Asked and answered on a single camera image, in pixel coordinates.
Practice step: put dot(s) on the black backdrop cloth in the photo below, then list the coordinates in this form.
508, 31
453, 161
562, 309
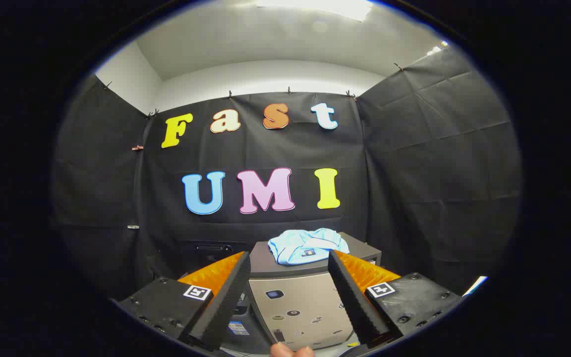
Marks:
414, 163

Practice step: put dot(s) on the light blue shirt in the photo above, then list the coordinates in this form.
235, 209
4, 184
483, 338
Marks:
300, 245

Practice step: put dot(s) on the grey cabinet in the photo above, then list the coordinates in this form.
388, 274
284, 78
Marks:
300, 302

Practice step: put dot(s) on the dark grey washing machine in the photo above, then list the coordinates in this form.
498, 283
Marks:
247, 337

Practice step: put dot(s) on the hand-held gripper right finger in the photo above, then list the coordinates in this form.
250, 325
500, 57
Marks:
352, 302

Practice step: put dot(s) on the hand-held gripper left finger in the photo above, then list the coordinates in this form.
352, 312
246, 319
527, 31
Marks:
226, 302

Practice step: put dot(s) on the ceiling light panel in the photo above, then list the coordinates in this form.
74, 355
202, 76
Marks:
315, 7

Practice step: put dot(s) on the small ceiling light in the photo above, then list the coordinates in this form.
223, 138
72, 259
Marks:
436, 48

